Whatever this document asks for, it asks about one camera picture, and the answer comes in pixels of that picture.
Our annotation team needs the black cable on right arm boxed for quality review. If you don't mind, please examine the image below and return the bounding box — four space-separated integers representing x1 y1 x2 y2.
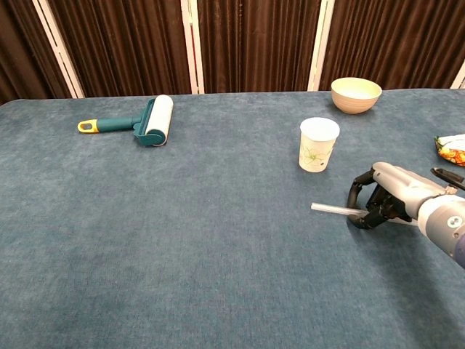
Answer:
431 167 465 191

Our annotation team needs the blue table cloth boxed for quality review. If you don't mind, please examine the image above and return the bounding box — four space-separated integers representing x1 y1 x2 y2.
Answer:
0 89 465 349

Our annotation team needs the brown curtain panel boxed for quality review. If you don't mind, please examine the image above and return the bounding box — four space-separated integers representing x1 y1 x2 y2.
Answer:
198 0 323 94
49 0 192 99
0 0 72 105
319 0 465 92

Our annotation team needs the cream ceramic bowl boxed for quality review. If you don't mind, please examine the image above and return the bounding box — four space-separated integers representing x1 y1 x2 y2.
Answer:
330 76 383 115

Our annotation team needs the clear plastic tube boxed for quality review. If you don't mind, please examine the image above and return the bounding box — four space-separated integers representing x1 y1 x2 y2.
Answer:
311 202 419 228

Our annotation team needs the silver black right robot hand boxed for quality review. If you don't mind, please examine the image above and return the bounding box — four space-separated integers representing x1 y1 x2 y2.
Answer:
347 161 446 230

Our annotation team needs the green white snack bag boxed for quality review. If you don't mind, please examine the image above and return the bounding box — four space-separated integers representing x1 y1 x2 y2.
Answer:
434 133 465 167

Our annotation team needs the white floral paper cup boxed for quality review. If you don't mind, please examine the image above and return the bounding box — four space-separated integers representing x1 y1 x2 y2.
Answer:
298 116 341 174

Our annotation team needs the white partition frame post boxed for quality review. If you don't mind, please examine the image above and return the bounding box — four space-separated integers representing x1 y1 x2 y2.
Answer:
307 0 336 92
31 0 85 100
450 61 465 90
179 0 205 95

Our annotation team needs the teal lint roller yellow tip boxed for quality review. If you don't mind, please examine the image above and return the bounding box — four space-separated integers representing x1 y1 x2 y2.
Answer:
77 94 174 148

